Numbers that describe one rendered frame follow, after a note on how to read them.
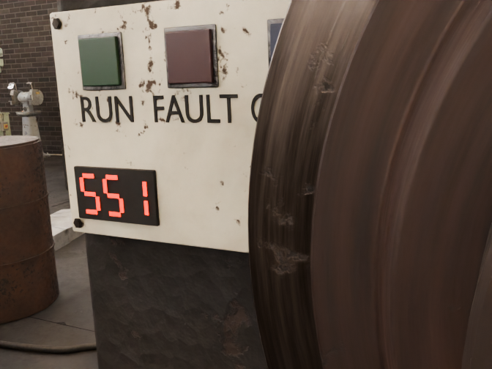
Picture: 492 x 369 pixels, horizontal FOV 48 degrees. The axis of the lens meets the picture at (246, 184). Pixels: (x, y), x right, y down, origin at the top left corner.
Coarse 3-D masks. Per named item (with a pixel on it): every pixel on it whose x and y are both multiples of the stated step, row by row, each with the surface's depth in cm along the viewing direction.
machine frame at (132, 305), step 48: (96, 0) 44; (144, 0) 42; (96, 240) 49; (144, 240) 46; (96, 288) 50; (144, 288) 47; (192, 288) 45; (240, 288) 43; (96, 336) 52; (144, 336) 49; (192, 336) 46; (240, 336) 44
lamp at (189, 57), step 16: (176, 32) 38; (192, 32) 38; (208, 32) 37; (176, 48) 38; (192, 48) 38; (208, 48) 37; (176, 64) 39; (192, 64) 38; (208, 64) 38; (176, 80) 39; (192, 80) 38; (208, 80) 38
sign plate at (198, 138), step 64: (192, 0) 38; (256, 0) 36; (64, 64) 44; (128, 64) 41; (256, 64) 36; (64, 128) 45; (128, 128) 42; (192, 128) 40; (128, 192) 43; (192, 192) 41
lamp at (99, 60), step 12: (84, 48) 42; (96, 48) 42; (108, 48) 41; (84, 60) 42; (96, 60) 42; (108, 60) 41; (84, 72) 42; (96, 72) 42; (108, 72) 41; (120, 72) 41; (84, 84) 43; (96, 84) 42; (108, 84) 42; (120, 84) 41
